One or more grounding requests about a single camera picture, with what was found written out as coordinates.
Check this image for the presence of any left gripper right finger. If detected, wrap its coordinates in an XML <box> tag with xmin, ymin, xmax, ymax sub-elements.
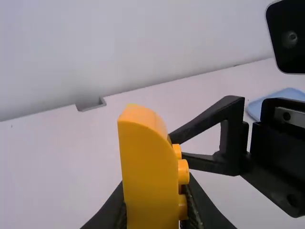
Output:
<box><xmin>178</xmin><ymin>176</ymin><xmax>235</xmax><ymax>229</ymax></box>

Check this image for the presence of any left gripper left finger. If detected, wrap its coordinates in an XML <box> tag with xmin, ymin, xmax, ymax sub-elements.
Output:
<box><xmin>80</xmin><ymin>180</ymin><xmax>128</xmax><ymax>229</ymax></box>

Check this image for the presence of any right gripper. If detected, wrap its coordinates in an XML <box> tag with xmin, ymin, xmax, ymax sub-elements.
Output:
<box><xmin>166</xmin><ymin>94</ymin><xmax>305</xmax><ymax>219</ymax></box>

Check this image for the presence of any yellow toy brick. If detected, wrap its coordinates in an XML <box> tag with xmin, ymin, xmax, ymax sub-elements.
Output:
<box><xmin>117</xmin><ymin>103</ymin><xmax>192</xmax><ymax>229</ymax></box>

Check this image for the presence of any blue mat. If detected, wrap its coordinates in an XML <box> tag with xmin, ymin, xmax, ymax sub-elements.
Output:
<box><xmin>247</xmin><ymin>87</ymin><xmax>305</xmax><ymax>124</ymax></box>

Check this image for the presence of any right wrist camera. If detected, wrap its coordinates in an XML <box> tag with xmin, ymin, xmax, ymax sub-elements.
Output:
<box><xmin>265</xmin><ymin>0</ymin><xmax>305</xmax><ymax>75</ymax></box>

